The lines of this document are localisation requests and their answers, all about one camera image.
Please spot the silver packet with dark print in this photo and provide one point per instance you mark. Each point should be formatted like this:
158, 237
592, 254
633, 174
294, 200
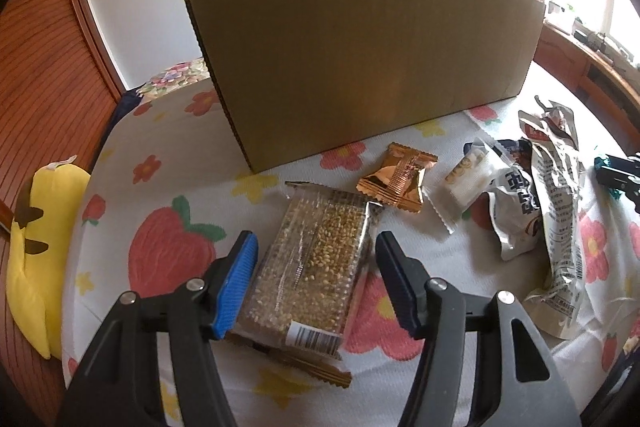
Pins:
515, 212

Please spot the long silver snack packet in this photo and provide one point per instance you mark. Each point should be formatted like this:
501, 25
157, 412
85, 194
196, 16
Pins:
560, 227

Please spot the wooden cabinet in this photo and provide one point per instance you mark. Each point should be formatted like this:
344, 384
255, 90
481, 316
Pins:
580, 62

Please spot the gold foil candy packet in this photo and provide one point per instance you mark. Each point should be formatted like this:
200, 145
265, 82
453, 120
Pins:
400, 179

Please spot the clear sesame bar packet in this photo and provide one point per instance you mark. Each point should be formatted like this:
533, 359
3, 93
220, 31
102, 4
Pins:
310, 267

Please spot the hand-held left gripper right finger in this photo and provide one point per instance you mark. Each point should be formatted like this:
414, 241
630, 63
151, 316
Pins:
395, 279

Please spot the crumpled silver red-striped packet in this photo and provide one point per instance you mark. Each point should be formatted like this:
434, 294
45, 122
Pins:
550, 124

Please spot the yellow plush toy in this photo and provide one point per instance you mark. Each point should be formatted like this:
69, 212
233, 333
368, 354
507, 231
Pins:
42, 252

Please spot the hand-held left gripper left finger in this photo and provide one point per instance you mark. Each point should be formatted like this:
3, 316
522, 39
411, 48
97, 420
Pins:
235, 287

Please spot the wooden wardrobe door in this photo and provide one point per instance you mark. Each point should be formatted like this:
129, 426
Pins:
45, 82

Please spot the brown cardboard box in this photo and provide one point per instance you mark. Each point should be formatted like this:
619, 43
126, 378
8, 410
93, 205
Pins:
360, 57

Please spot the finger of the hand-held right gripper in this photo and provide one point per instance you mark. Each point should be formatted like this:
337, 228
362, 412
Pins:
617, 177

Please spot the flower and strawberry printed blanket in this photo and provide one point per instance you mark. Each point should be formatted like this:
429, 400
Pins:
150, 187

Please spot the white snack packet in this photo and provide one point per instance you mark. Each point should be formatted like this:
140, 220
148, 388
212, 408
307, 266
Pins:
467, 177

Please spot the gold-edged snack packet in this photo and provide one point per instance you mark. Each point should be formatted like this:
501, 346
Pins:
320, 369

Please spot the floral pillow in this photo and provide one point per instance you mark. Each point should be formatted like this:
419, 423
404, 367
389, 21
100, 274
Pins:
172, 77

